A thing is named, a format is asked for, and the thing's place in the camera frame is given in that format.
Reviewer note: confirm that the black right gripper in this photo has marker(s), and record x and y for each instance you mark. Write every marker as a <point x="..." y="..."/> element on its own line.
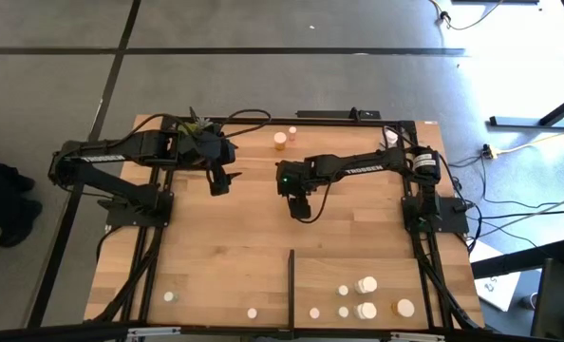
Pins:
<point x="291" y="178"/>

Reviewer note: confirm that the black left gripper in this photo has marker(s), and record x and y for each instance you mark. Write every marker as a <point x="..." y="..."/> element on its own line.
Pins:
<point x="211" y="149"/>

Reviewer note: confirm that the teal pill vial white cap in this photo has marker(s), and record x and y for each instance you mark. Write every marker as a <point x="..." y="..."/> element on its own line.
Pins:
<point x="343" y="290"/>
<point x="343" y="312"/>
<point x="169" y="296"/>

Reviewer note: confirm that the white bottle blue label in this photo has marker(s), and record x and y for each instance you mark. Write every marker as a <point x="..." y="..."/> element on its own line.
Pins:
<point x="370" y="284"/>
<point x="391" y="138"/>
<point x="370" y="310"/>

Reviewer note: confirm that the orange pill bottle white cap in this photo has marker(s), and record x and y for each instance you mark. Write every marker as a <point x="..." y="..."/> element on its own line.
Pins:
<point x="405" y="308"/>
<point x="280" y="138"/>

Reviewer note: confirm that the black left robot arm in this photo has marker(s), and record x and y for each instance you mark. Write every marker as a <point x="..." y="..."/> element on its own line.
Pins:
<point x="111" y="149"/>

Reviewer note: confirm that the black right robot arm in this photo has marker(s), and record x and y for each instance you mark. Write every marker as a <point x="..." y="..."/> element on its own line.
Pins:
<point x="358" y="168"/>

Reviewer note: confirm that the green succulent in black pot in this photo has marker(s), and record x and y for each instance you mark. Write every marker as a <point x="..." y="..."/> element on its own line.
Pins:
<point x="201" y="122"/>

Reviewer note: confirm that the black vertical divider bar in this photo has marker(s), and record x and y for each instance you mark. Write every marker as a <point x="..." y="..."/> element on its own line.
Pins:
<point x="291" y="294"/>

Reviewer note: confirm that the black stand base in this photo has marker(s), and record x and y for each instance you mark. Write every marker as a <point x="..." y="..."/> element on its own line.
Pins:
<point x="514" y="122"/>

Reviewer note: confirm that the person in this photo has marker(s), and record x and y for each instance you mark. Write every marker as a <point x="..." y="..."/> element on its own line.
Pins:
<point x="2" y="199"/>

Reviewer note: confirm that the white paper sheet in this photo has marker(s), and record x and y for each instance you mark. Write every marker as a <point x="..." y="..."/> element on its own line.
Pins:
<point x="498" y="290"/>

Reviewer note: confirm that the black stand beam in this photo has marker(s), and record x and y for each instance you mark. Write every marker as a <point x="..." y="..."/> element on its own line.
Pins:
<point x="514" y="262"/>

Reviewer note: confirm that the black horizontal rig beam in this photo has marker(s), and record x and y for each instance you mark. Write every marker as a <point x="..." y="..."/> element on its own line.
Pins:
<point x="49" y="332"/>

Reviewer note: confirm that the black equipment case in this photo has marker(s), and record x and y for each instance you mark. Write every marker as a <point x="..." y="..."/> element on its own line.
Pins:
<point x="559" y="304"/>

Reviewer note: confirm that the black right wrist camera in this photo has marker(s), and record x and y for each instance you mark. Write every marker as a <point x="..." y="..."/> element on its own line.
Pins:
<point x="300" y="208"/>

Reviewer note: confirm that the black flat mount bar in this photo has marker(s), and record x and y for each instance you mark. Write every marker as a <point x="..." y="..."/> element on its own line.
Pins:
<point x="329" y="114"/>

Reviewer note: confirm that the silver metal bracket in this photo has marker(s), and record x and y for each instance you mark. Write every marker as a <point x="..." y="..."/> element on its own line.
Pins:
<point x="417" y="337"/>
<point x="154" y="331"/>

